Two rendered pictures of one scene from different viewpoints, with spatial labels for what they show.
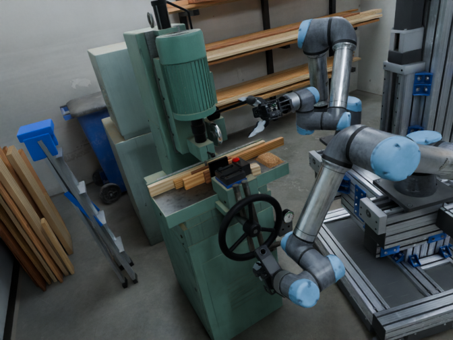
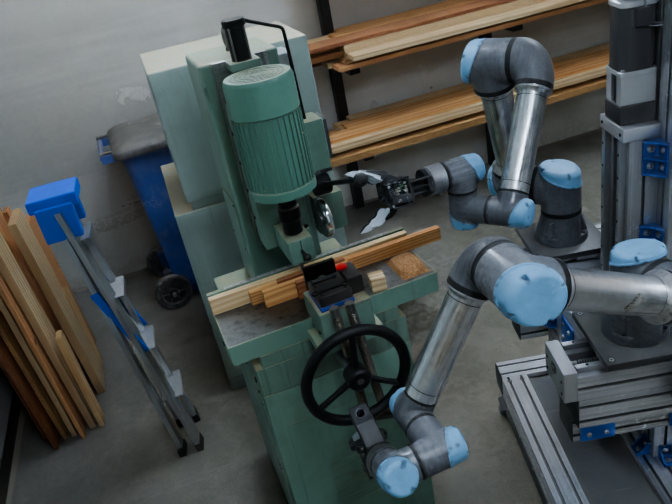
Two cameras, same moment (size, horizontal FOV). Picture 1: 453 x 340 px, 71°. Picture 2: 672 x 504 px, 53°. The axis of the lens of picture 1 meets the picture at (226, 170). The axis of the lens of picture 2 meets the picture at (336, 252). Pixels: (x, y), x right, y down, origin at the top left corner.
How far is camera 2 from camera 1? 0.50 m
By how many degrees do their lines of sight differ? 8
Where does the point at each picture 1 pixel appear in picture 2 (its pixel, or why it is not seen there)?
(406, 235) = (618, 409)
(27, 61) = (48, 58)
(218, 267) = (314, 433)
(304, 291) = (394, 473)
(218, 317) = not seen: outside the picture
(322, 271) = (430, 448)
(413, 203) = (618, 357)
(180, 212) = (252, 342)
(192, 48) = (273, 101)
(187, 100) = (267, 174)
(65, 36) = (111, 14)
